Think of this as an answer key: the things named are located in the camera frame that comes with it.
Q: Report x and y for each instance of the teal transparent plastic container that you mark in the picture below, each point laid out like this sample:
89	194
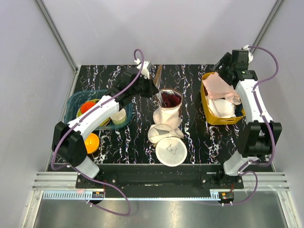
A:
75	102

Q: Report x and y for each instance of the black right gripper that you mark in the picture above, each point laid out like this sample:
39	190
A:
224	61

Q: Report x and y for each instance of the black garment in bin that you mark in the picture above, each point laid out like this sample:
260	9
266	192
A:
239	110

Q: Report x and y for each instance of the white cloth in bin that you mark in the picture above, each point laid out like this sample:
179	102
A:
221	108

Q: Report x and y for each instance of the aluminium frame post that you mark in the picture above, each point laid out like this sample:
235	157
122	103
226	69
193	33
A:
51	25
264	28

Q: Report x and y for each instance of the white mesh laundry bag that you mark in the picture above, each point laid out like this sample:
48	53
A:
169	148

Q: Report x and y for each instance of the orange bowl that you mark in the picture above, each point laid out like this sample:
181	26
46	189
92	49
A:
92	143

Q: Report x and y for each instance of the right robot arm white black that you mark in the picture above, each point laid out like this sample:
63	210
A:
257	144

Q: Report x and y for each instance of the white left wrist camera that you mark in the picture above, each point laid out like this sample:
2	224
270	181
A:
144	68

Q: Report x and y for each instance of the cream paper cup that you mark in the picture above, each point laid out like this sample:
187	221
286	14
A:
119	117

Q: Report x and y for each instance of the yellow plastic bin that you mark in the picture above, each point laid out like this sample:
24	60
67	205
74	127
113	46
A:
210	118

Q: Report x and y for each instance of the aluminium frame post right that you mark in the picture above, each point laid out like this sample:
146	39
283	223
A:
264	28

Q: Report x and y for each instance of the aluminium front rail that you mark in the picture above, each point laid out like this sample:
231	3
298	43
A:
68	185

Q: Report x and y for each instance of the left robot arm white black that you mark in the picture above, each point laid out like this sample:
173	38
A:
69	138

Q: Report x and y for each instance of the dark maroon bra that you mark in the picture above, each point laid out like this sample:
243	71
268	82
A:
170	100

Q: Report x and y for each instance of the cream laundry bag brown trim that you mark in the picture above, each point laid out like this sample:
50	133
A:
162	115

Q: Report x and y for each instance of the orange translucent cup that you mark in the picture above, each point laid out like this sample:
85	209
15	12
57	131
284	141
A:
86	106

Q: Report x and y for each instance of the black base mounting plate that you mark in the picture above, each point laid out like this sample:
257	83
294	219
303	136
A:
160	181

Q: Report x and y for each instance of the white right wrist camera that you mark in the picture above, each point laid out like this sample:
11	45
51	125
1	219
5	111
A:
250	55

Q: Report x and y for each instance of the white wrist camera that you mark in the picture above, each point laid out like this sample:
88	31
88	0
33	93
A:
144	68
250	55

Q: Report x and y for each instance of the pale pink bra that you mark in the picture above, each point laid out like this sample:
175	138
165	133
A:
217	88

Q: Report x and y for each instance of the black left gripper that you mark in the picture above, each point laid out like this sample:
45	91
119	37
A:
152	89

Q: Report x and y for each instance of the aluminium frame post left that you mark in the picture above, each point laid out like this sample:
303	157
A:
51	25

